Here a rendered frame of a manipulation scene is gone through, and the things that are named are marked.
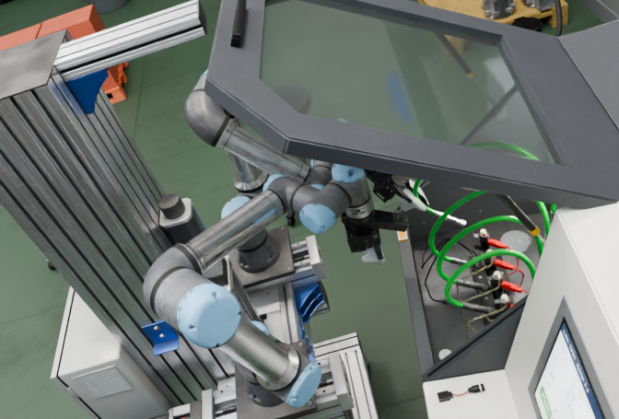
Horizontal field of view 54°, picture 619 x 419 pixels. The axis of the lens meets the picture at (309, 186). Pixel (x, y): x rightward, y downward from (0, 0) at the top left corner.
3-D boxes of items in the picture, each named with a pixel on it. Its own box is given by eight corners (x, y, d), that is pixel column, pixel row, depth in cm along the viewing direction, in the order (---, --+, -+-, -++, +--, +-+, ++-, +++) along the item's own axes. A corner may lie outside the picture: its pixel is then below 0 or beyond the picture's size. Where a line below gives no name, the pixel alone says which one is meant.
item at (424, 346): (402, 248, 228) (393, 218, 218) (413, 245, 228) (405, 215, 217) (429, 401, 182) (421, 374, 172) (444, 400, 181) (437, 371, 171)
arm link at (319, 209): (293, 226, 149) (321, 196, 154) (327, 241, 142) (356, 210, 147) (283, 203, 144) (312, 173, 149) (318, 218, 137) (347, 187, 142)
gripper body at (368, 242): (350, 235, 167) (339, 203, 159) (381, 228, 165) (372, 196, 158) (352, 255, 161) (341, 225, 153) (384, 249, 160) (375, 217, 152)
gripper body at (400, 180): (394, 192, 187) (365, 165, 187) (412, 176, 181) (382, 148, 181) (386, 204, 182) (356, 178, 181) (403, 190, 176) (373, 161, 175)
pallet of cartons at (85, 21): (124, 104, 540) (87, 40, 499) (10, 140, 550) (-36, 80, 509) (134, 61, 602) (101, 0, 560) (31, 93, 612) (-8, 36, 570)
